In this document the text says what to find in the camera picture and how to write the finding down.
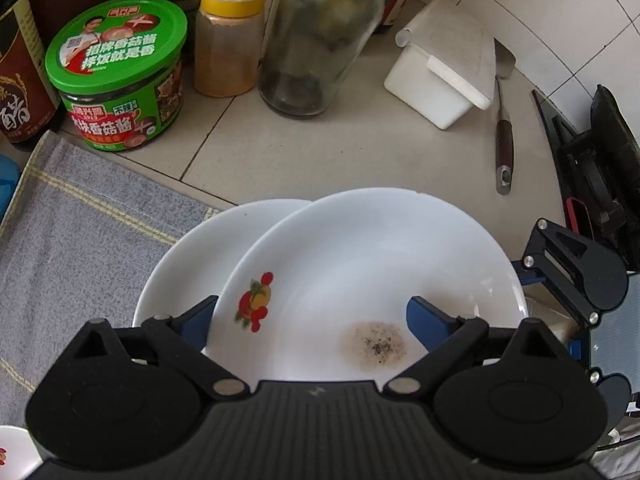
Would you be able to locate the green lid sauce jar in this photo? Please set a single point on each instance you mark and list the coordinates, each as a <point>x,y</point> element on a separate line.
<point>118,70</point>

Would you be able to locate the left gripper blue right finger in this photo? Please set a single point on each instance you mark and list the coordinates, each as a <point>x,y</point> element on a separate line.
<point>452,346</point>

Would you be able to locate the clear glass bottle red cap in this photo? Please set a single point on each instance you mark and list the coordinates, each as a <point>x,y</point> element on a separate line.
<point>312,47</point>

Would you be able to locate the dark vinegar bottle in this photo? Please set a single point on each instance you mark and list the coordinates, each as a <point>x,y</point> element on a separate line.
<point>30,106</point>

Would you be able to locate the white plate with stain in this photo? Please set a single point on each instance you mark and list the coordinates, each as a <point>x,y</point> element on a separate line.
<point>322,295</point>

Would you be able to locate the white plastic seasoning box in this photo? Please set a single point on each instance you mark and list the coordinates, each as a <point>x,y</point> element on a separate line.
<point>447,64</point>

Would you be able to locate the white blue salt bag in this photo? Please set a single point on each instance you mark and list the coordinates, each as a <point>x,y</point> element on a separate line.
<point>10,174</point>

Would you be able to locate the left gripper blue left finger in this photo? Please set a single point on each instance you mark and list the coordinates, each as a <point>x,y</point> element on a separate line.
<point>178,343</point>

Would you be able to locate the yellow lid spice jar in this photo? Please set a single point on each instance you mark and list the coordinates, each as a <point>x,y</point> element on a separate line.
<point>228,42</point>

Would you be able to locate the white plate back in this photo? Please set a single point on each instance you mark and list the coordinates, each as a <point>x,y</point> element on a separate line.
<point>19,456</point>

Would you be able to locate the grey green checked cloth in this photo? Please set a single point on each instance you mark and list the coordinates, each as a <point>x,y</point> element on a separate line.
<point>79,240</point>

